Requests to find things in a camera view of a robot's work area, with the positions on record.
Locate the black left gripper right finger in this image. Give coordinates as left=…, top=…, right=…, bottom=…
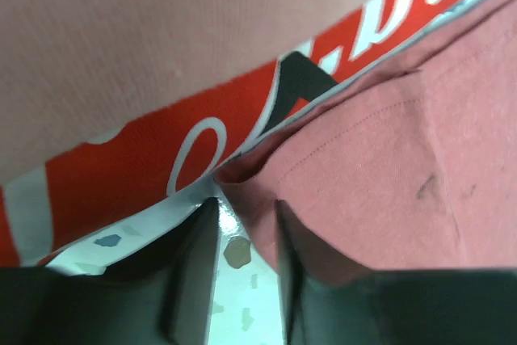
left=275, top=200, right=516, bottom=344

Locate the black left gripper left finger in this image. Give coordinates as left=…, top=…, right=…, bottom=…
left=1, top=198, right=219, bottom=344

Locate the folded red printed t-shirt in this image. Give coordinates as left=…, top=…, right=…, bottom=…
left=1, top=0, right=473, bottom=274

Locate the folded pink t-shirt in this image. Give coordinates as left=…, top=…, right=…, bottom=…
left=1, top=0, right=366, bottom=183

